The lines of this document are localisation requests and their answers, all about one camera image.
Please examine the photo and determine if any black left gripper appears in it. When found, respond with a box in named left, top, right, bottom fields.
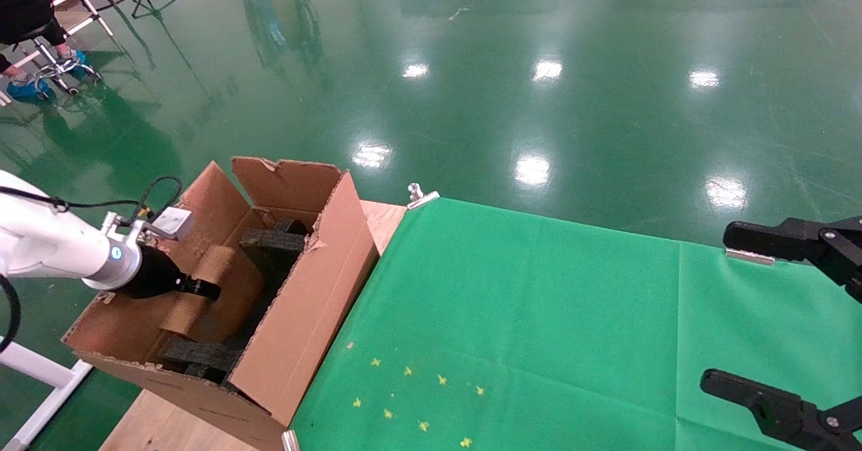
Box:
left=114, top=246, right=222, bottom=302

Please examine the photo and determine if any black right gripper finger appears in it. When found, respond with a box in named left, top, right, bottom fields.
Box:
left=700, top=369, right=862, bottom=451
left=723, top=216, right=862, bottom=304

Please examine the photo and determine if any small taped cardboard box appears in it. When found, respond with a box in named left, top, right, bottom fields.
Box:
left=162, top=245, right=265, bottom=345

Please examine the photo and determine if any large open cardboard carton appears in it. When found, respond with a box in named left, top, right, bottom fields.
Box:
left=62, top=156, right=382, bottom=451

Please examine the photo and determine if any narrow green table cloth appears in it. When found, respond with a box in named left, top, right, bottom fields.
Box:
left=673, top=241, right=862, bottom=451

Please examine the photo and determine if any large green table cloth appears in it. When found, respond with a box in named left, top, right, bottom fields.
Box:
left=290, top=197, right=681, bottom=451

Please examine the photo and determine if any silver stand leg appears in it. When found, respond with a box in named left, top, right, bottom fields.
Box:
left=57, top=0, right=115, bottom=38

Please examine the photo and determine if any person in black clothes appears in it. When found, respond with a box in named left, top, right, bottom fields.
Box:
left=0, top=0, right=71, bottom=75

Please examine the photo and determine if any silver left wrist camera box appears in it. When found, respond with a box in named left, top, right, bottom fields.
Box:
left=101, top=207, right=196, bottom=243

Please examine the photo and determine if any thin black cable yellow tag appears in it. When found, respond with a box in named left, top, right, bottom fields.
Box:
left=0, top=176, right=184, bottom=221

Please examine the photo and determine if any white metal frame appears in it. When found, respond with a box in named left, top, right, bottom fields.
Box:
left=0, top=335, right=94, bottom=451

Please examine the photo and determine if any thick black sleeved cable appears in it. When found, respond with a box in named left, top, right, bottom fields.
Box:
left=0, top=275, right=22, bottom=354

